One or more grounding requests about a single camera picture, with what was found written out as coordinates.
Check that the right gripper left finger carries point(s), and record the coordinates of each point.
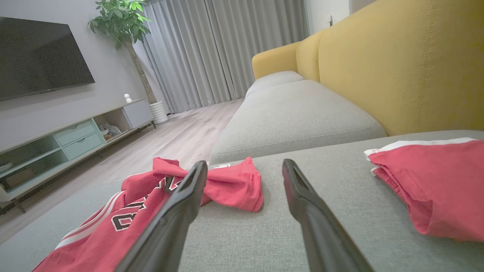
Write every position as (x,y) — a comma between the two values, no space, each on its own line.
(170,226)

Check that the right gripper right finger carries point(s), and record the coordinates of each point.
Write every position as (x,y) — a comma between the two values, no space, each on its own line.
(317,226)

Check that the red jersey with black lettering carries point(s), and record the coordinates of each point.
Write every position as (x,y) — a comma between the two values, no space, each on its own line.
(234,185)

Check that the red shorts with white stripes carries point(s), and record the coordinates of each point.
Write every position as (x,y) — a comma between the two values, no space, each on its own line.
(442,189)

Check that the large grey sofa seat cushion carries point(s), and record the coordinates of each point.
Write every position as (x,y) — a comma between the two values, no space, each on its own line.
(264,226)

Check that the pale plush toy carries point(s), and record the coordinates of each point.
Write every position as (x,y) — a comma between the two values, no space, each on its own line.
(109,131)

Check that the white cabinet door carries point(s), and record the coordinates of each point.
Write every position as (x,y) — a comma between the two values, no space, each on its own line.
(138,113)

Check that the pale green cabinet drawer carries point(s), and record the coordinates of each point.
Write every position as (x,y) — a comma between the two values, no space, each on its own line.
(83,146)
(73,133)

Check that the small white figurine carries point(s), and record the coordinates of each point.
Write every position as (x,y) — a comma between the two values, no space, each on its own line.
(127,98)

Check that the long low television cabinet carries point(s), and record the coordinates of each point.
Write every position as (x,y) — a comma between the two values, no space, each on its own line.
(45,158)

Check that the small grey sofa seat cushion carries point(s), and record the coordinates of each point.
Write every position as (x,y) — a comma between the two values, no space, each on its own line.
(272,79)

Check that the narrow yellow sofa backrest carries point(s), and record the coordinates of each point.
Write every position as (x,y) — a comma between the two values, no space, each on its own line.
(308,56)

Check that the yellow sofa end backrest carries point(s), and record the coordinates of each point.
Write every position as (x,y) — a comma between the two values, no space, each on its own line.
(274,60)

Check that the wide yellow sofa backrest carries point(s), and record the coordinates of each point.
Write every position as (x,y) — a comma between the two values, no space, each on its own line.
(397,64)

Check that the grey pleated curtain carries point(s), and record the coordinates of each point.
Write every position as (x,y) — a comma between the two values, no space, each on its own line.
(227,49)

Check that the green leafy indoor tree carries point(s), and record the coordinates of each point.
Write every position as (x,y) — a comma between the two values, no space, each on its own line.
(121,19)

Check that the black flat screen television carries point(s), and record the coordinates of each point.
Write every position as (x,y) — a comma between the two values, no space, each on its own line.
(38,56)

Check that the white wall switch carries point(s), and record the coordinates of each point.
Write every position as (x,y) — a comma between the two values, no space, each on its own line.
(330,20)

